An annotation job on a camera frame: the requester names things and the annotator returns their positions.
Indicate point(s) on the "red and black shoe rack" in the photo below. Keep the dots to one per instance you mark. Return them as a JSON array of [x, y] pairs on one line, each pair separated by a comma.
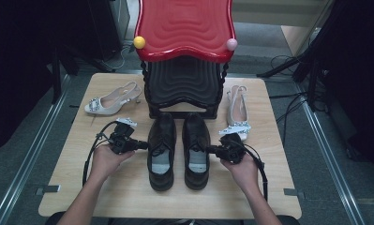
[[184, 28]]

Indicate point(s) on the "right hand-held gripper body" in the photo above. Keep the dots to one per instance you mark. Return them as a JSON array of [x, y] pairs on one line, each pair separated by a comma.
[[233, 150]]

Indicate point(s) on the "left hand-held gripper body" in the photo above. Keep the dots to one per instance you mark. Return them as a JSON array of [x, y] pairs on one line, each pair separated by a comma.
[[122, 140]]

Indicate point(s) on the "person's left hand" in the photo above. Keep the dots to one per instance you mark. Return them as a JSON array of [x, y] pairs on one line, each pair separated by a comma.
[[108, 162]]

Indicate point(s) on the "dark cabinet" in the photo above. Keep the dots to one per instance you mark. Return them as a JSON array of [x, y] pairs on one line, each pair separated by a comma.
[[106, 28]]

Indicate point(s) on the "metal floor rail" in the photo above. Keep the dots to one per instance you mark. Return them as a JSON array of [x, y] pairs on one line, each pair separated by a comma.
[[331, 162], [28, 162]]

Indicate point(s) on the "black tripod stand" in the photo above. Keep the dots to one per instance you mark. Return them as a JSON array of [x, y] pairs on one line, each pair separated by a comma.
[[312, 68], [55, 78]]

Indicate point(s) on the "white heeled slingback shoe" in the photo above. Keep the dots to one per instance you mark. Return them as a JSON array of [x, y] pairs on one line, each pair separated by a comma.
[[237, 106], [112, 104]]

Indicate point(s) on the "light wooden board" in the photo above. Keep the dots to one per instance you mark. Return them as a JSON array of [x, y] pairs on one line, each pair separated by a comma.
[[295, 39]]

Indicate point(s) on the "person's right hand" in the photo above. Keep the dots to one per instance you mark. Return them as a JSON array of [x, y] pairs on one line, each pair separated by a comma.
[[245, 173]]

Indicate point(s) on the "black leather shoe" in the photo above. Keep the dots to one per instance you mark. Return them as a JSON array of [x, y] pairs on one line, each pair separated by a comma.
[[161, 131], [196, 131]]

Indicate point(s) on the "grey table bracket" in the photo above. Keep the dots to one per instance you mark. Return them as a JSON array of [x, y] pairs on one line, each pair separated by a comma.
[[294, 192], [48, 189]]

